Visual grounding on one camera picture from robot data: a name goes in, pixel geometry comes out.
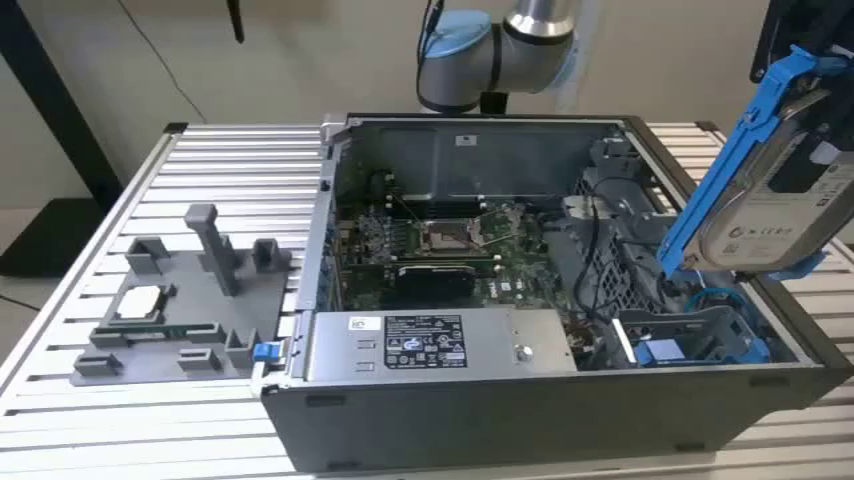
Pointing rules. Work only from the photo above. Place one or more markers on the hard disk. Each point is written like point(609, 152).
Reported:
point(755, 220)
point(657, 351)

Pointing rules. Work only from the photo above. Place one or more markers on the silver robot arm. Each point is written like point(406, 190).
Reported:
point(521, 65)

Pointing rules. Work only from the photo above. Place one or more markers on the grey disk bay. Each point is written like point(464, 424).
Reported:
point(601, 250)

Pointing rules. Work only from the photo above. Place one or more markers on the black RAM slot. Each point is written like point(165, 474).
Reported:
point(434, 205)

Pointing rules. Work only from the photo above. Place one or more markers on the black table corner cap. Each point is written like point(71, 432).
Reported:
point(175, 127)
point(707, 126)

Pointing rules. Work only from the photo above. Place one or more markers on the white case sticker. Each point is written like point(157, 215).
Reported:
point(466, 140)

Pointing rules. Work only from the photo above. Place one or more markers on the green motherboard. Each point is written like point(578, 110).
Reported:
point(528, 285)

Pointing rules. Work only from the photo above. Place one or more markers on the CPU socket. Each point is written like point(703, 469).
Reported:
point(446, 237)

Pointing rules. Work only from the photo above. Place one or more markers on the thin locking lever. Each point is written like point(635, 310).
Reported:
point(408, 209)

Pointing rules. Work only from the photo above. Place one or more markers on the black graphics card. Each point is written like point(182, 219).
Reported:
point(434, 282)

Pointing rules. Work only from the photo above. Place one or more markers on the silver power supply unit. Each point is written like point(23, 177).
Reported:
point(481, 345)

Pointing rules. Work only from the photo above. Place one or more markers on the black antenna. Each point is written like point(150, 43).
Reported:
point(236, 20)

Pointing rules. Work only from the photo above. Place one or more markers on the dark grey PC case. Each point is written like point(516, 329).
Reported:
point(501, 425)

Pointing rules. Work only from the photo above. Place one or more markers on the blue case latch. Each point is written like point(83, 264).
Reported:
point(266, 351)

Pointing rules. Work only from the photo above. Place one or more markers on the grey parts rack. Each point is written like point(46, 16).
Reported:
point(194, 300)

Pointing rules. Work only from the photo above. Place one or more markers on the green RAM stick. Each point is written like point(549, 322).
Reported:
point(181, 331)

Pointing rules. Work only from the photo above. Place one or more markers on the silver CPU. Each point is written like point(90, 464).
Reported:
point(139, 302)

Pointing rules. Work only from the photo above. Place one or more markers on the black monitor stand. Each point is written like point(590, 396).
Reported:
point(61, 240)

